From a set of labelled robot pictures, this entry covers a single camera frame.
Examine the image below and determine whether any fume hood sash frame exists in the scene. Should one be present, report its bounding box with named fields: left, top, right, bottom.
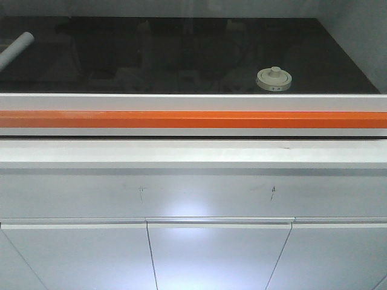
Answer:
left=1, top=93, right=386, bottom=138

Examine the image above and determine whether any glass jar with cream lid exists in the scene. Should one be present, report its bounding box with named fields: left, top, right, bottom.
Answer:
left=256, top=66, right=292, bottom=92

